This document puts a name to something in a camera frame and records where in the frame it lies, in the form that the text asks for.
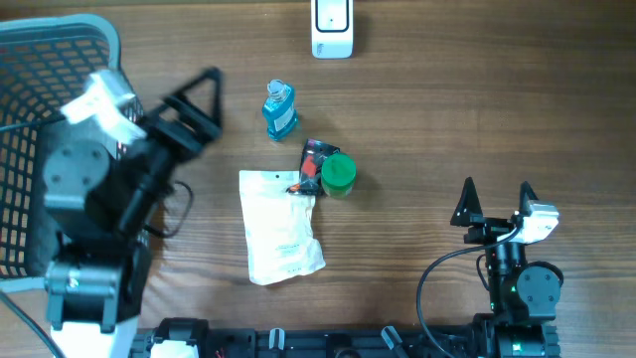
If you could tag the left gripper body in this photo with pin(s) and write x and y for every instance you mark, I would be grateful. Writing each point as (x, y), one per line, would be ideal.
(179, 146)

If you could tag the grey plastic shopping basket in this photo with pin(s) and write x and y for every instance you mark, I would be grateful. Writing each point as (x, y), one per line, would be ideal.
(45, 64)

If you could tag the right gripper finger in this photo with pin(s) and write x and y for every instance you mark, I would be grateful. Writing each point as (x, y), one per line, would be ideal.
(468, 211)
(527, 200)

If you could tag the blue mouthwash bottle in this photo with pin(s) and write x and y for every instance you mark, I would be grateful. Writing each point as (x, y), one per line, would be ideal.
(279, 109)

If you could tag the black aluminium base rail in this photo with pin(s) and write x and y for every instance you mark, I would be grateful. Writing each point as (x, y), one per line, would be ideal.
(458, 341)

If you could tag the white barcode scanner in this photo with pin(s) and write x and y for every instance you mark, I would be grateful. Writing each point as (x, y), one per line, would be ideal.
(332, 29)

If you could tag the black red packaged item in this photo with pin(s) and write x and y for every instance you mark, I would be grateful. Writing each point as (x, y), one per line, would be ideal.
(314, 154)

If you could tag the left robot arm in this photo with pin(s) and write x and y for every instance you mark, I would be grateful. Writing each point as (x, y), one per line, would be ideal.
(103, 205)

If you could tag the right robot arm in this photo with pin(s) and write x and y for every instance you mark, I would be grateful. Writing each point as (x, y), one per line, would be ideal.
(523, 294)

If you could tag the green lid jar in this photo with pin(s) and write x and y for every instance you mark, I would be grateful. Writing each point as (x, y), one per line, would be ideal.
(338, 175)

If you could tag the beige plastic pouch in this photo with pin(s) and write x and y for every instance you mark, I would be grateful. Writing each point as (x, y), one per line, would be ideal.
(279, 237)

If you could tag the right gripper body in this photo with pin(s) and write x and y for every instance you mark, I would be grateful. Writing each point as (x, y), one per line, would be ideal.
(487, 230)

